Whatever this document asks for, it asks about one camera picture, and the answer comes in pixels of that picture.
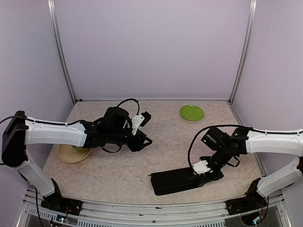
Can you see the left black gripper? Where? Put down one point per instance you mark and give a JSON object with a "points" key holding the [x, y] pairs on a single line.
{"points": [[136, 146]]}

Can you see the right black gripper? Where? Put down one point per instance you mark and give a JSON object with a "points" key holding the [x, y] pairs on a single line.
{"points": [[210, 177]]}

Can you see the black tool pouch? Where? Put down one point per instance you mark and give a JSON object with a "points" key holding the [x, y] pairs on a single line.
{"points": [[178, 180]]}

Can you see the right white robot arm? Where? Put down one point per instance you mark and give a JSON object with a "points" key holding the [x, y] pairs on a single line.
{"points": [[251, 141]]}

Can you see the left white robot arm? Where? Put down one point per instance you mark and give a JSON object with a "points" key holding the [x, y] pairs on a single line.
{"points": [[115, 127]]}

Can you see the green bowl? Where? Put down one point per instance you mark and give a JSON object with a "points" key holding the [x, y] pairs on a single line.
{"points": [[80, 149]]}

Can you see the beige plate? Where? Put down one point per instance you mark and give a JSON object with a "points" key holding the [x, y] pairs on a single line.
{"points": [[66, 154]]}

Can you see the green plate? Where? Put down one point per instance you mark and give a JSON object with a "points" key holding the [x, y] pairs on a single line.
{"points": [[191, 113]]}

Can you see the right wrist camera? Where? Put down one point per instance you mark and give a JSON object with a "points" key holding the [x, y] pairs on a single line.
{"points": [[201, 167]]}

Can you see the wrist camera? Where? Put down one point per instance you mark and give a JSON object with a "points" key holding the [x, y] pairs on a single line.
{"points": [[140, 120], [201, 167]]}

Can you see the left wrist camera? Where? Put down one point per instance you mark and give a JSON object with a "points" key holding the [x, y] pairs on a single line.
{"points": [[140, 120]]}

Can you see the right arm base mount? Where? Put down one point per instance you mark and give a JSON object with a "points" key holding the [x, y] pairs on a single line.
{"points": [[244, 204]]}

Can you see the front aluminium rail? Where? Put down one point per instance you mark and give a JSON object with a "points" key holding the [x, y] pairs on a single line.
{"points": [[106, 214]]}

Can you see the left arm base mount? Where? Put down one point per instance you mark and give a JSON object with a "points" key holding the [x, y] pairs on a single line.
{"points": [[58, 203]]}

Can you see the left aluminium frame post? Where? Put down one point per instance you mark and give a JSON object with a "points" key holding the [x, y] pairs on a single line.
{"points": [[59, 47]]}

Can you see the aluminium frame post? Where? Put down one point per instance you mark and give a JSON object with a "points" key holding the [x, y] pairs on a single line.
{"points": [[244, 51], [59, 47]]}

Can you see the right aluminium frame post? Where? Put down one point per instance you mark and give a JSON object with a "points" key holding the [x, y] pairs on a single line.
{"points": [[244, 51]]}

